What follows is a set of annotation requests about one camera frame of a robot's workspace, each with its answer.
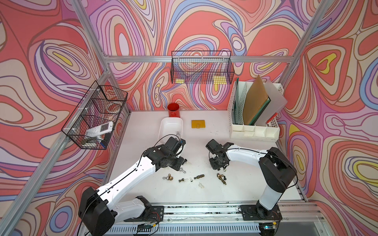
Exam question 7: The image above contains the brown wooden knight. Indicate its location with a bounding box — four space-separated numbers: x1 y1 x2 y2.
194 174 205 180

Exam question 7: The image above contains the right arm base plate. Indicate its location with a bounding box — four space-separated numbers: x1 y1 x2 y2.
238 204 283 221

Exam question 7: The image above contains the yellow sponge in basket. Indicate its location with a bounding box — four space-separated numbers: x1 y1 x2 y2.
213 75 227 85

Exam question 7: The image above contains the white remote control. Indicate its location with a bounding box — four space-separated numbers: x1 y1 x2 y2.
85 121 113 138

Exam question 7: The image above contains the red cup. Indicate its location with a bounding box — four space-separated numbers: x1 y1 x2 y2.
167 103 180 118

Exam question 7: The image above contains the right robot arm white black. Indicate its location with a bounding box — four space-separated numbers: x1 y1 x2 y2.
206 139 297 211

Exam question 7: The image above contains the white file organizer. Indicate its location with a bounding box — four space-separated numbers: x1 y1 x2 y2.
227 81 280 142

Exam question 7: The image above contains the back wire basket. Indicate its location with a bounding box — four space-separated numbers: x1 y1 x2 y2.
170 50 235 85

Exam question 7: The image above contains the white storage tray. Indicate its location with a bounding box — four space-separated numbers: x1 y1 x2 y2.
158 117 183 144

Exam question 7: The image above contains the brown cardboard folder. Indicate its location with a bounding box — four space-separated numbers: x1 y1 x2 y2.
243 76 271 125

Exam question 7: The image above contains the grey folder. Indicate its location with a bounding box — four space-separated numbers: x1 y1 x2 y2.
255 81 287 126

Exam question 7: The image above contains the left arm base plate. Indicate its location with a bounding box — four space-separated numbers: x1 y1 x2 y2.
124 206 164 222

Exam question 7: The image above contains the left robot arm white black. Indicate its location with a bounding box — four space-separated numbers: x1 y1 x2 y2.
78 136 186 236

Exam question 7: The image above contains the wire basket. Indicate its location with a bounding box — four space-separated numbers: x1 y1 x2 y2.
62 82 128 150
170 50 235 85

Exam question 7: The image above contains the gold silver chess piece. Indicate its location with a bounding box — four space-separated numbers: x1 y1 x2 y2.
162 174 173 181

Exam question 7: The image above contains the green folder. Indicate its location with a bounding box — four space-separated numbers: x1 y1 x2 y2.
233 78 239 124

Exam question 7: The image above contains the left wire basket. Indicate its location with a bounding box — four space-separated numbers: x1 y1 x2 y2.
62 82 128 150

